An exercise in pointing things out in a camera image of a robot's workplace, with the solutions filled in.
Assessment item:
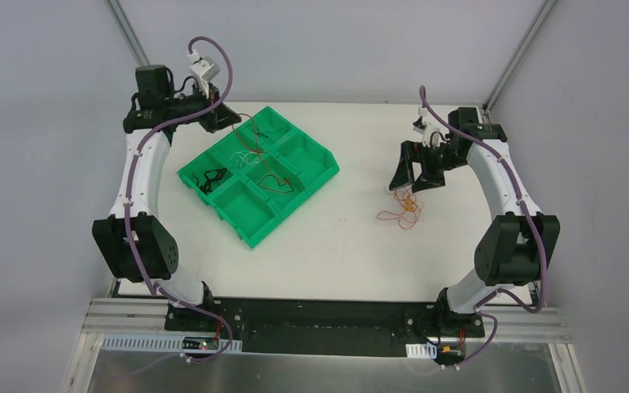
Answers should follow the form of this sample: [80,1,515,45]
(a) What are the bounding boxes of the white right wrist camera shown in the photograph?
[412,106,445,147]

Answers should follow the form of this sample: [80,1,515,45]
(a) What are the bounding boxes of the thick black cable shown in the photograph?
[192,168,229,197]

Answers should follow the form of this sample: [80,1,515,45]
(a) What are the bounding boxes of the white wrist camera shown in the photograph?
[412,106,445,147]
[188,49,220,94]

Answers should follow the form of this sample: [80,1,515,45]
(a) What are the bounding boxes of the coloured cable bundle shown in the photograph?
[375,187,425,231]

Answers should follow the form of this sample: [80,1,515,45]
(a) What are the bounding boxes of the white slotted cable duct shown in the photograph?
[101,334,438,359]

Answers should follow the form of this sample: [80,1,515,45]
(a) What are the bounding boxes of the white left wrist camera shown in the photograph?
[188,49,220,94]

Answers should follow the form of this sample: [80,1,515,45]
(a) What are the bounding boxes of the dark red cable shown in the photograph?
[233,112,296,195]

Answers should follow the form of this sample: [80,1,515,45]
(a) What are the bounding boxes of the white cables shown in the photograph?
[229,150,264,168]

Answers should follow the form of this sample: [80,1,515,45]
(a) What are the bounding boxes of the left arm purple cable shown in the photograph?
[102,35,235,378]

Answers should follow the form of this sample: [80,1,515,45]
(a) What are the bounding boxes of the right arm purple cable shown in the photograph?
[419,84,551,375]

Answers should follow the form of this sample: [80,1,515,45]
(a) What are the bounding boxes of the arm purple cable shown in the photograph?
[102,35,235,378]
[419,84,551,375]

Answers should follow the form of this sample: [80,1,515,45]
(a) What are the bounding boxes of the thin black cable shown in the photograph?
[249,121,288,150]

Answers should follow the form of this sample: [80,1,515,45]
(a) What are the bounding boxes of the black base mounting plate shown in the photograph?
[164,297,485,358]

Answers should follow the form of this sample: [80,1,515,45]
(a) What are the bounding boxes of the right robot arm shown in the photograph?
[388,107,560,336]

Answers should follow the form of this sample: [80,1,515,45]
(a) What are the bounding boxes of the green compartment tray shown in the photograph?
[177,106,340,248]

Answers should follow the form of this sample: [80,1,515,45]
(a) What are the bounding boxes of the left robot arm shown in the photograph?
[92,60,240,332]

